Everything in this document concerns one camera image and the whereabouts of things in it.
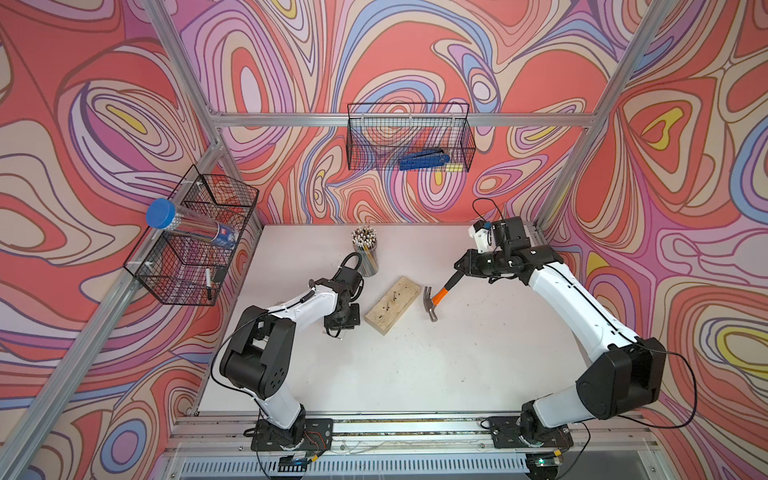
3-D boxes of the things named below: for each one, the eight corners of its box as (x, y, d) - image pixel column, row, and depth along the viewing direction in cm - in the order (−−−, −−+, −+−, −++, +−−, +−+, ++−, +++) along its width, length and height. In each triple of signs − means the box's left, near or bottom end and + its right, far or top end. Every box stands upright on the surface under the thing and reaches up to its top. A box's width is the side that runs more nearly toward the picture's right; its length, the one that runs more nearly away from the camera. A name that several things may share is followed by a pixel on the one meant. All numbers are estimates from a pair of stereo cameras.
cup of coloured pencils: (356, 277, 106) (351, 242, 92) (357, 261, 111) (353, 225, 97) (378, 277, 106) (376, 242, 92) (378, 261, 111) (377, 225, 97)
